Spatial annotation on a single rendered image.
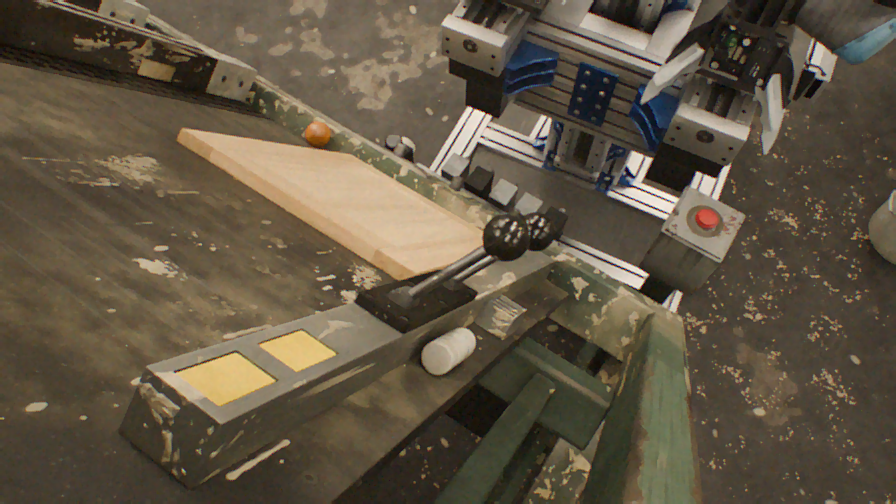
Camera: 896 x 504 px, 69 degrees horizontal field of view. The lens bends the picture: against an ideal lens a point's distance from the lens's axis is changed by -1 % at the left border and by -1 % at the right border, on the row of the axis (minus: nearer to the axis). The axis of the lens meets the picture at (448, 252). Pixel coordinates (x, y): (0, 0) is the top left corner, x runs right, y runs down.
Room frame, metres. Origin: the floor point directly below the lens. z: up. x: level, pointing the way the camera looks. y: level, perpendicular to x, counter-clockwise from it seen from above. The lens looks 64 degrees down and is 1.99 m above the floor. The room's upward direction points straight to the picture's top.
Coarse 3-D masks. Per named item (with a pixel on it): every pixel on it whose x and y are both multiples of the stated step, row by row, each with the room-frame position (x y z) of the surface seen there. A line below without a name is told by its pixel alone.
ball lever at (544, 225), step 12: (528, 216) 0.31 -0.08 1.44; (540, 216) 0.30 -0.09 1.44; (540, 228) 0.29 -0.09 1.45; (552, 228) 0.29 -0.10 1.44; (540, 240) 0.28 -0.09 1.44; (552, 240) 0.29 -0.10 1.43; (480, 264) 0.28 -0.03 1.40; (456, 276) 0.27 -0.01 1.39; (468, 276) 0.27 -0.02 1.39; (456, 288) 0.26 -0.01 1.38
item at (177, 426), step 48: (480, 288) 0.30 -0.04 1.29; (528, 288) 0.41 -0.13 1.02; (336, 336) 0.15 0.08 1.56; (384, 336) 0.16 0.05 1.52; (432, 336) 0.20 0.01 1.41; (144, 384) 0.08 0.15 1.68; (288, 384) 0.09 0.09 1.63; (336, 384) 0.11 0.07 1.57; (144, 432) 0.06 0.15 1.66; (192, 432) 0.06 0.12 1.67; (240, 432) 0.06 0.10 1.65; (192, 480) 0.04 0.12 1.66
